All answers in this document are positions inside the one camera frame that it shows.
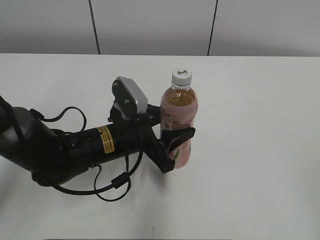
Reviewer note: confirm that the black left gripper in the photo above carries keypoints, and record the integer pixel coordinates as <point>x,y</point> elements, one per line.
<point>135,135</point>

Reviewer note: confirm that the pink oolong tea bottle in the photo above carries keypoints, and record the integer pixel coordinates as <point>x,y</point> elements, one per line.
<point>178,109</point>

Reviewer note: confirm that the white bottle cap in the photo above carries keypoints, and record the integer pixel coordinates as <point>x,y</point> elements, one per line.
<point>181,76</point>

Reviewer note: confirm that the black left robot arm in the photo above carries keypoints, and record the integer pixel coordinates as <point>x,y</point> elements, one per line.
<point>53,156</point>

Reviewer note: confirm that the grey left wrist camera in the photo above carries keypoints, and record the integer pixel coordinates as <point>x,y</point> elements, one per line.
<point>131,96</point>

